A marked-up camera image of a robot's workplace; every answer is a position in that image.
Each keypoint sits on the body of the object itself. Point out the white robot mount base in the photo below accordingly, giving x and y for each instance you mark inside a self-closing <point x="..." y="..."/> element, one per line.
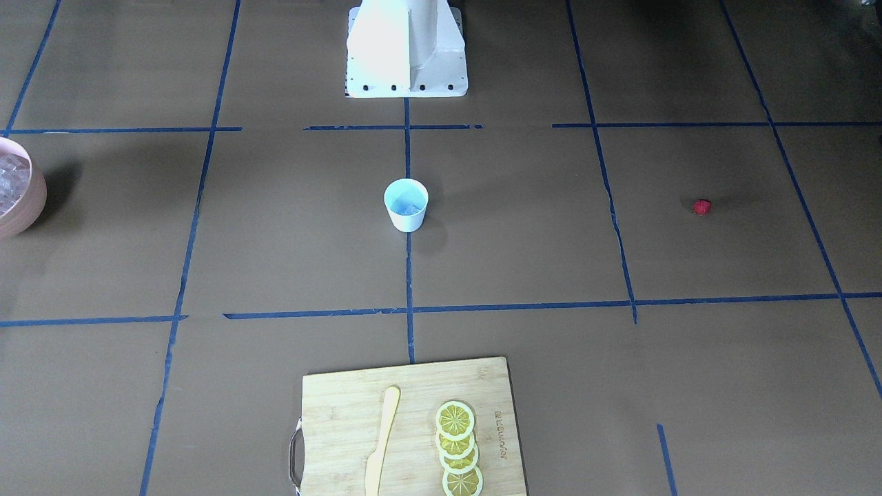
<point x="405" y="49"/>

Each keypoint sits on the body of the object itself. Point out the lemon slice nearest board edge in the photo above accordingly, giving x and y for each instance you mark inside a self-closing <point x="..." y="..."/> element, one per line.
<point x="468" y="483"/>

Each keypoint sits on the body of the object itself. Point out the ice cubes in bowl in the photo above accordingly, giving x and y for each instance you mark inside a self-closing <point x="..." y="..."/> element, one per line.
<point x="15" y="178"/>

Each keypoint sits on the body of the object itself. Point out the front lemon slice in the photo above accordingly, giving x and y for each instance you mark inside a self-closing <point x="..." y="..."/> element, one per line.
<point x="455" y="420"/>

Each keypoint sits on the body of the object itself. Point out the bamboo cutting board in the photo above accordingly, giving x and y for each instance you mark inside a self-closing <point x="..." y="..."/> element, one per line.
<point x="339" y="424"/>

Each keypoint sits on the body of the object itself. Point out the lemon slice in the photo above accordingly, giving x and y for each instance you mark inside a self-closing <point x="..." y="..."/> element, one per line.
<point x="455" y="449"/>
<point x="455" y="420"/>
<point x="459" y="466"/>

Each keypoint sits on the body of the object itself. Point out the ice cubes in cup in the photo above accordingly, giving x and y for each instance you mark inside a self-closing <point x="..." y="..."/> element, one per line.
<point x="408" y="205"/>

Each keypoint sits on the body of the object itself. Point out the pink bowl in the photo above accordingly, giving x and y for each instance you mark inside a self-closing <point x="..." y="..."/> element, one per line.
<point x="31" y="203"/>

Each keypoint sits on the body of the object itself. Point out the light blue paper cup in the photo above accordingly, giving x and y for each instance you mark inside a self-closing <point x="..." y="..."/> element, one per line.
<point x="405" y="187"/>

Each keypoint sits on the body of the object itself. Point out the yellow plastic knife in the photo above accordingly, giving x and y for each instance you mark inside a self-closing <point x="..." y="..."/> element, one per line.
<point x="375" y="461"/>

